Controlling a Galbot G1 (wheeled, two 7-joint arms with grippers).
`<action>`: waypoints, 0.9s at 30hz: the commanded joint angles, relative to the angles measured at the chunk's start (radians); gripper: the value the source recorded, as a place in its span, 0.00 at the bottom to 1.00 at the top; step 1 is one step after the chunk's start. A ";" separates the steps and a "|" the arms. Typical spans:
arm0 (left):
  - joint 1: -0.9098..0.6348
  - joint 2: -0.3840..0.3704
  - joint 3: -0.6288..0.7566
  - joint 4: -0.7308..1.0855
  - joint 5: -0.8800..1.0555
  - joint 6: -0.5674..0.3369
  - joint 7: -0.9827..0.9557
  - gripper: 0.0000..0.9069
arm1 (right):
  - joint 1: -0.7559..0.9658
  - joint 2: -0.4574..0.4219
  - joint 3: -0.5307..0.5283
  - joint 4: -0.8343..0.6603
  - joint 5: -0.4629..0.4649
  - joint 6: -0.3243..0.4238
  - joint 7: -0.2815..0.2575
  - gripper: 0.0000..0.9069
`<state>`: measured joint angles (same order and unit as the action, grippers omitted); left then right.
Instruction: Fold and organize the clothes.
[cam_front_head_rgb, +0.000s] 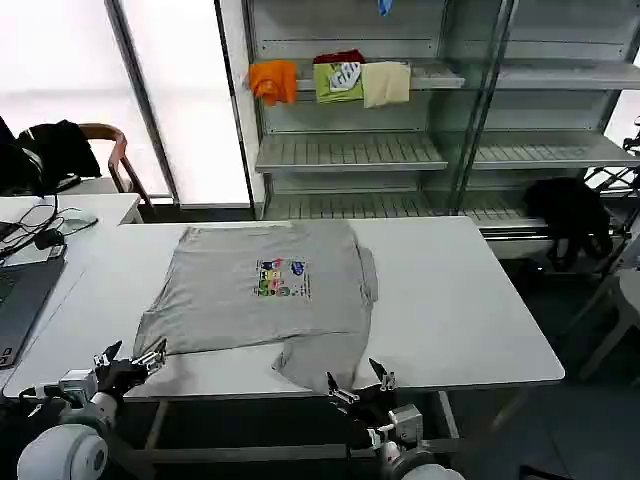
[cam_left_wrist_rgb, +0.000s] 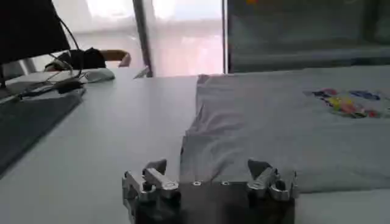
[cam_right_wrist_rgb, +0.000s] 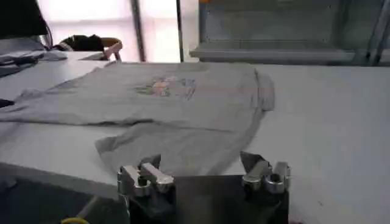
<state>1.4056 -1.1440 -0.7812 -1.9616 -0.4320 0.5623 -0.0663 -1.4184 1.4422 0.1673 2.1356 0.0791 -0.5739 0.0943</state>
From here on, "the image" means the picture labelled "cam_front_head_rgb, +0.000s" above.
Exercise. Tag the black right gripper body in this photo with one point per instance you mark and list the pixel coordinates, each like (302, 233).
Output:
(371, 405)

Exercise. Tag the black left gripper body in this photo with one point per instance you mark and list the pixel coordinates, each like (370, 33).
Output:
(116, 376)

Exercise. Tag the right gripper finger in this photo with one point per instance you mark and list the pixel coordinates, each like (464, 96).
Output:
(341, 393)
(384, 376)

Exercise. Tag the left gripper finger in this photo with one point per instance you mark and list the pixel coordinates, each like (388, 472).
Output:
(111, 351)
(152, 359)

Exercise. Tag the grey printed t-shirt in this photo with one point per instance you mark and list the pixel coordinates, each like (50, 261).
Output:
(260, 295)

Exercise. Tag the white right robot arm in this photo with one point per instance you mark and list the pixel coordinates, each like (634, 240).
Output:
(405, 430)

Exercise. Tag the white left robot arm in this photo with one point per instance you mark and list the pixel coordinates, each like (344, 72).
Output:
(60, 450)

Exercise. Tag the dark grey laptop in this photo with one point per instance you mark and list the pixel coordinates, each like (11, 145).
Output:
(22, 305)

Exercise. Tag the small labelled device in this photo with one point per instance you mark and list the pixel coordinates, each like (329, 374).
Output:
(57, 251)

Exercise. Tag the black power adapter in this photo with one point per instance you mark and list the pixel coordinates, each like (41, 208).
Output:
(49, 239)

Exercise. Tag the white computer mouse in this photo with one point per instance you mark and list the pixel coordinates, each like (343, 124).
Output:
(80, 222)

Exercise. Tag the brown wooden chair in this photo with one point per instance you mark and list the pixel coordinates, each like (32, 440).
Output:
(120, 160)

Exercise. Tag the black jacket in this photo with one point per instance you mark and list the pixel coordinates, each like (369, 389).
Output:
(50, 152)

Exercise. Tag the white chair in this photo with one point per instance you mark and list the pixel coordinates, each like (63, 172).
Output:
(612, 310)

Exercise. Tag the black bag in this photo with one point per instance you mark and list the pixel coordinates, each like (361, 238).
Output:
(570, 220)

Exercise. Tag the grey metal shelf with clothes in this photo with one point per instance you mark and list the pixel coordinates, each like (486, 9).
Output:
(430, 125)

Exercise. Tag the black folding stand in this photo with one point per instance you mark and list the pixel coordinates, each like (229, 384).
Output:
(625, 170)

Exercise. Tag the grey table frame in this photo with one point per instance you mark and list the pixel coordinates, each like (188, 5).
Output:
(300, 440)

